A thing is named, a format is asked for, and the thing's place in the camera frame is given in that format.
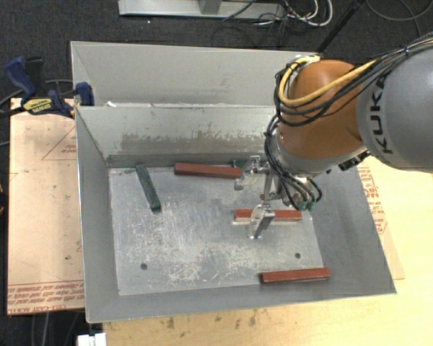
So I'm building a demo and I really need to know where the grey metal bin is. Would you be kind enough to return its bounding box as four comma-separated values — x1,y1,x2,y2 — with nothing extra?
70,40,398,324

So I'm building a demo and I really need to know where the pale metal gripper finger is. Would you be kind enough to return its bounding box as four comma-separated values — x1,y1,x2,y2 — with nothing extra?
247,201,277,241
233,155,272,192

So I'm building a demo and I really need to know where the dark green flat block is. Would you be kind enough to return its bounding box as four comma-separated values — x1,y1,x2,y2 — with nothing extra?
135,164,162,212

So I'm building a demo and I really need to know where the brown cardboard board red print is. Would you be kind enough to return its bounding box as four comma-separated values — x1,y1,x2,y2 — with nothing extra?
6,97,406,317

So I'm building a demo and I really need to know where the red-brown flat block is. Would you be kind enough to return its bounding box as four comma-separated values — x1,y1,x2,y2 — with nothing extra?
259,267,332,285
233,208,303,223
173,161,243,179

